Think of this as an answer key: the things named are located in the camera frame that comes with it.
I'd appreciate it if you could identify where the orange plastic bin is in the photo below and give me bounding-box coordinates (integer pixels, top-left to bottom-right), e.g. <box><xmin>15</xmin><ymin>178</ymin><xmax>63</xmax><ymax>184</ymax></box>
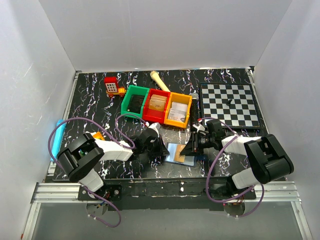
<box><xmin>164</xmin><ymin>92</ymin><xmax>192</xmax><ymax>129</ymax></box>

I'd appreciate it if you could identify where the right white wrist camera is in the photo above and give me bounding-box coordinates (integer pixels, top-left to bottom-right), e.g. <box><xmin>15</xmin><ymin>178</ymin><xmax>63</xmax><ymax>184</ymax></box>
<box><xmin>192</xmin><ymin>120</ymin><xmax>206</xmax><ymax>132</ymax></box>

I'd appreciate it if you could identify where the red plastic bin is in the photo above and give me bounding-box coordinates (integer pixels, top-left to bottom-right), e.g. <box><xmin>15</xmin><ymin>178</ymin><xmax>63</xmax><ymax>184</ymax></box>
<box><xmin>142</xmin><ymin>88</ymin><xmax>171</xmax><ymax>124</ymax></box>

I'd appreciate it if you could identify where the gold VIP credit card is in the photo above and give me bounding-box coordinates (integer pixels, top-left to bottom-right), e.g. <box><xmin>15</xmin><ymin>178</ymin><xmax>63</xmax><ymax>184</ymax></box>
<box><xmin>173</xmin><ymin>144</ymin><xmax>186</xmax><ymax>163</ymax></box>

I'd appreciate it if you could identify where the black white chessboard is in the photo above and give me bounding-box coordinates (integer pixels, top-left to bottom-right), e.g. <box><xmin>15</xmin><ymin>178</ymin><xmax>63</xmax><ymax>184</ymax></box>
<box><xmin>199</xmin><ymin>82</ymin><xmax>262</xmax><ymax>129</ymax></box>

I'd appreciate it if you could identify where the yellow green toy house block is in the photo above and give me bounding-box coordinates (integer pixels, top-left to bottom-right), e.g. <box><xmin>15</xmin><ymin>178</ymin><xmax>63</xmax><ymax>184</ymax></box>
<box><xmin>91</xmin><ymin>131</ymin><xmax>105</xmax><ymax>141</ymax></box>

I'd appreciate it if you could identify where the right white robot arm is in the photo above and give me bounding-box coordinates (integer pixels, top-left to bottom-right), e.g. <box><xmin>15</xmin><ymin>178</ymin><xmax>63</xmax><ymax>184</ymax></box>
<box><xmin>180</xmin><ymin>117</ymin><xmax>294</xmax><ymax>199</ymax></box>

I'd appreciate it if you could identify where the red toy window block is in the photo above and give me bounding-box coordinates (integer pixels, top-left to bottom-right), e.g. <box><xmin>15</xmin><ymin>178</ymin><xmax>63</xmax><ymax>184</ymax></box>
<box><xmin>104</xmin><ymin>76</ymin><xmax>118</xmax><ymax>94</ymax></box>

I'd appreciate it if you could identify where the black glitter microphone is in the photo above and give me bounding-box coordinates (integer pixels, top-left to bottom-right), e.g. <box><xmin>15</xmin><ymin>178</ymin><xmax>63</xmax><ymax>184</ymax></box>
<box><xmin>189</xmin><ymin>93</ymin><xmax>199</xmax><ymax>132</ymax></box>

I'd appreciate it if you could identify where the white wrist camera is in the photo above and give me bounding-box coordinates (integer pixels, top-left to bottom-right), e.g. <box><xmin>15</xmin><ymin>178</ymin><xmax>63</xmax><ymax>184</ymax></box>
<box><xmin>192</xmin><ymin>120</ymin><xmax>206</xmax><ymax>132</ymax></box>
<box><xmin>146</xmin><ymin>122</ymin><xmax>161</xmax><ymax>136</ymax></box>

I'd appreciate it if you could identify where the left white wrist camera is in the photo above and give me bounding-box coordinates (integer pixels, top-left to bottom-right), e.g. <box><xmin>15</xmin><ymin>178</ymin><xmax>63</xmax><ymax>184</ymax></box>
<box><xmin>146</xmin><ymin>122</ymin><xmax>161</xmax><ymax>136</ymax></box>

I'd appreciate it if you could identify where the green plastic bin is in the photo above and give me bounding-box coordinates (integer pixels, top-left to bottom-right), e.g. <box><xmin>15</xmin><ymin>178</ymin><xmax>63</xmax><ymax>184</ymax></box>
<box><xmin>121</xmin><ymin>85</ymin><xmax>150</xmax><ymax>118</ymax></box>

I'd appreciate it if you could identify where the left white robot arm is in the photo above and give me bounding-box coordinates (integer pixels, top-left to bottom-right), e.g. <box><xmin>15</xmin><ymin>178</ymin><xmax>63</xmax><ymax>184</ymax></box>
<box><xmin>57</xmin><ymin>128</ymin><xmax>170</xmax><ymax>200</ymax></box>

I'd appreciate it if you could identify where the blue leather card holder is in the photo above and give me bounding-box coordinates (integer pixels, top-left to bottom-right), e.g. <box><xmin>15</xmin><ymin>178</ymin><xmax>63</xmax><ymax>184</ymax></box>
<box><xmin>164</xmin><ymin>143</ymin><xmax>208</xmax><ymax>167</ymax></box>

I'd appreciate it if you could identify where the black cards stack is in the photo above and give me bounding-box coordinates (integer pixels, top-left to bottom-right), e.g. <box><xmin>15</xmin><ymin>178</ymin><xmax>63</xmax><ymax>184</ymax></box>
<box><xmin>127</xmin><ymin>94</ymin><xmax>145</xmax><ymax>114</ymax></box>

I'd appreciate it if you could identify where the cream toy microphone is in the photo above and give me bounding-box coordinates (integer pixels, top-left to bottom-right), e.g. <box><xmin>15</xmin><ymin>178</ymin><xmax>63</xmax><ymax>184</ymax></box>
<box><xmin>150</xmin><ymin>71</ymin><xmax>170</xmax><ymax>92</ymax></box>

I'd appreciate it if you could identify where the tan cards stack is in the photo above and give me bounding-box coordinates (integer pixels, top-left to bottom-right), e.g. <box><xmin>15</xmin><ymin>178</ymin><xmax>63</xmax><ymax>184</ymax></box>
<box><xmin>148</xmin><ymin>94</ymin><xmax>167</xmax><ymax>112</ymax></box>

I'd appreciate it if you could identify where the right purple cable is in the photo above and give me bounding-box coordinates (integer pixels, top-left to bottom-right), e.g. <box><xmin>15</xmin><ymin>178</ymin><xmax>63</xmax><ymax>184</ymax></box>
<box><xmin>197</xmin><ymin>116</ymin><xmax>265</xmax><ymax>218</ymax></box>

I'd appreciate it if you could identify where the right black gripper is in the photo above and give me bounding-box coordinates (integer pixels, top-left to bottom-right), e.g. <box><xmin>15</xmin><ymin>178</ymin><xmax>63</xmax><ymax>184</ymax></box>
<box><xmin>180</xmin><ymin>131</ymin><xmax>215</xmax><ymax>156</ymax></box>

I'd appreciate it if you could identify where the white cards stack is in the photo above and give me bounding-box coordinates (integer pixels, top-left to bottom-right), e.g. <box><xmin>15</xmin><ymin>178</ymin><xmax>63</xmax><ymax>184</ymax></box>
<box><xmin>167</xmin><ymin>101</ymin><xmax>188</xmax><ymax>123</ymax></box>

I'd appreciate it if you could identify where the blue toy microphone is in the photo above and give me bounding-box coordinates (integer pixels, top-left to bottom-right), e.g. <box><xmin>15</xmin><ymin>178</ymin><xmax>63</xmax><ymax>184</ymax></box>
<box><xmin>51</xmin><ymin>123</ymin><xmax>66</xmax><ymax>158</ymax></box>

